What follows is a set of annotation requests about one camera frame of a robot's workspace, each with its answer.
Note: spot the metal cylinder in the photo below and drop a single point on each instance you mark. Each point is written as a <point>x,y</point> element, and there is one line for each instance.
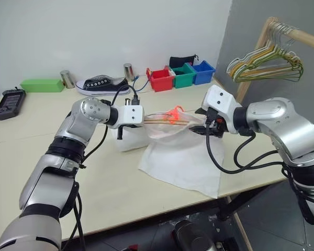
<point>129,71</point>
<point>67,79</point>

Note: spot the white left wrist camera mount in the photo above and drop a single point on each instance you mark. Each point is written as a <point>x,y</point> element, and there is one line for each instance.
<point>132,115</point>

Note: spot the black handheld controller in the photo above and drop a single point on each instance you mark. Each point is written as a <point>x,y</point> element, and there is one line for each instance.
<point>9,104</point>

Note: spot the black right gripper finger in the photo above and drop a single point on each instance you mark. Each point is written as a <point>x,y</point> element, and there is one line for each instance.
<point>199,130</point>
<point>201,112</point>

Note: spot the green plastic bin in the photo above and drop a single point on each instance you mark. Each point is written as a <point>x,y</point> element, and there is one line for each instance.
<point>183,79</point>

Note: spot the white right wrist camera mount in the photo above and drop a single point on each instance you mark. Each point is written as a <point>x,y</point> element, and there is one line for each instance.
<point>222,102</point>

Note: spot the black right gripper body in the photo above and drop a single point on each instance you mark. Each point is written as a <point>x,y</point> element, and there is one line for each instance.
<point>215,125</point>

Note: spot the black table leg frame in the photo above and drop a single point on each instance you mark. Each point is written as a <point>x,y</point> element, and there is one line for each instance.
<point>246,200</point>

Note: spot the blue plastic bin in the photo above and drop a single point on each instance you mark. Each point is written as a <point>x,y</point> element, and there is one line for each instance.
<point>204,75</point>

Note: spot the red plastic bin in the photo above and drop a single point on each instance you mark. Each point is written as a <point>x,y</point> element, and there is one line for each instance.
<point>161,83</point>

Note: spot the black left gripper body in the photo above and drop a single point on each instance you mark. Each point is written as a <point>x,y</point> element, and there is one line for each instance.
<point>120,133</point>

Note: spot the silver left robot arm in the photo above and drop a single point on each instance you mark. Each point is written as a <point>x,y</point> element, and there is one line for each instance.
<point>73,130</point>

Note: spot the black canvas sneaker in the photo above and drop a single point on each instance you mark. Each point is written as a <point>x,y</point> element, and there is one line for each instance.
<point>102,87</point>

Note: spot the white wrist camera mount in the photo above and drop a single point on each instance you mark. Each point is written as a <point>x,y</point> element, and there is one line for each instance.
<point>222,102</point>
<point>132,115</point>

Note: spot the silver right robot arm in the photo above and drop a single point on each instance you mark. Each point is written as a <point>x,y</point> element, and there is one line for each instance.
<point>282,123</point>

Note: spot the dark rounded red-edged shape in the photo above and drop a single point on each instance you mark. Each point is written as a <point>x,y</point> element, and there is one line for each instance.
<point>136,248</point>

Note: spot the green rectangular box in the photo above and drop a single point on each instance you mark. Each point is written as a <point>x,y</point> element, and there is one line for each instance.
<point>42,85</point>

